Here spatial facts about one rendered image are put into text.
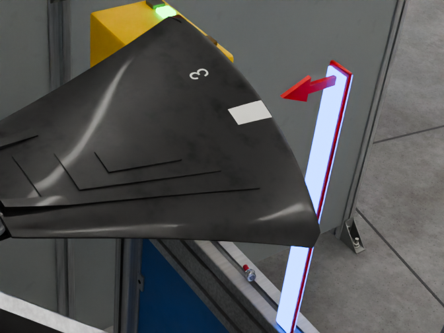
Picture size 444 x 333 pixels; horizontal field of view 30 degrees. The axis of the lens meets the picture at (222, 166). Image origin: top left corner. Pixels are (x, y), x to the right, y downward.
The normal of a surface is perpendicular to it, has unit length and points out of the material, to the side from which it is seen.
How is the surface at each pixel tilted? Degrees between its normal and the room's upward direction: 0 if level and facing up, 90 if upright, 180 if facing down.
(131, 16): 0
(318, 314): 0
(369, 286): 0
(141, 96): 10
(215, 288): 90
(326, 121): 90
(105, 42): 90
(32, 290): 90
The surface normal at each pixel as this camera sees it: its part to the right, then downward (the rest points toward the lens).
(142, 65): 0.11, -0.65
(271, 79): 0.58, 0.55
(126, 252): -0.81, 0.29
